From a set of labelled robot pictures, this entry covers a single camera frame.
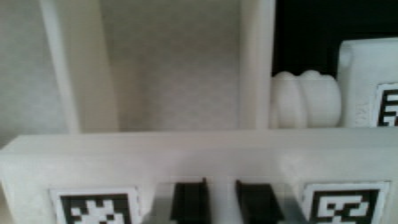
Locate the white cabinet body box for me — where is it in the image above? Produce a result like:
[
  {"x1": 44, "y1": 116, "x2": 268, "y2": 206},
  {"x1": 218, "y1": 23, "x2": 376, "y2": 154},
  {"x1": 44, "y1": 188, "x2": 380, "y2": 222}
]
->
[{"x1": 0, "y1": 0, "x2": 340, "y2": 137}]

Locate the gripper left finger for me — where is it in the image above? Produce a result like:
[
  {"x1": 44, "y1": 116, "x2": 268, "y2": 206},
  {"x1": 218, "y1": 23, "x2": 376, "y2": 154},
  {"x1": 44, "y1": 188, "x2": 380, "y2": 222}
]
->
[{"x1": 170, "y1": 180, "x2": 211, "y2": 224}]

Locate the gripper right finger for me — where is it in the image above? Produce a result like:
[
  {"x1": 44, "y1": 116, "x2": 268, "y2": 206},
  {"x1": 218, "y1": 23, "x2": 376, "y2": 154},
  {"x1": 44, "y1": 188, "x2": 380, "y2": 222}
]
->
[{"x1": 234, "y1": 181, "x2": 284, "y2": 224}]

